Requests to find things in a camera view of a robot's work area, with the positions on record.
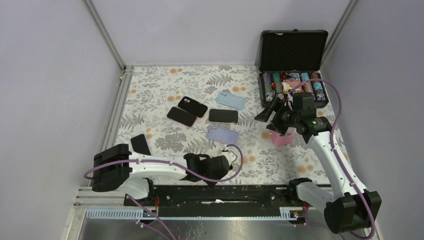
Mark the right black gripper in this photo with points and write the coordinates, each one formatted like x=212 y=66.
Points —
x=277 y=104

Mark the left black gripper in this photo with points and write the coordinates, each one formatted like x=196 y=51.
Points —
x=210 y=183

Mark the lilac phone case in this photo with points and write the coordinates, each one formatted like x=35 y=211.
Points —
x=222 y=135

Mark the light blue phone case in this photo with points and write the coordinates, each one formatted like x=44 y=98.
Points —
x=231 y=100

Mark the black phone case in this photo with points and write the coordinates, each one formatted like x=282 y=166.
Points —
x=192 y=106

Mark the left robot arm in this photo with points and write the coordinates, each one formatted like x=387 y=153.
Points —
x=118 y=169

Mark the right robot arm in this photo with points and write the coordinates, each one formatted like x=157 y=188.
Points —
x=350 y=206

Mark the black poker chip case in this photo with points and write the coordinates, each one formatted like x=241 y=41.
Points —
x=286 y=51

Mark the pink box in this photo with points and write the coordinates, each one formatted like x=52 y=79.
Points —
x=279 y=139

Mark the playing cards deck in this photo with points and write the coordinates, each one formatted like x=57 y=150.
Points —
x=289 y=85

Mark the floral tablecloth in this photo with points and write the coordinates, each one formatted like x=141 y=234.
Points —
x=154 y=90

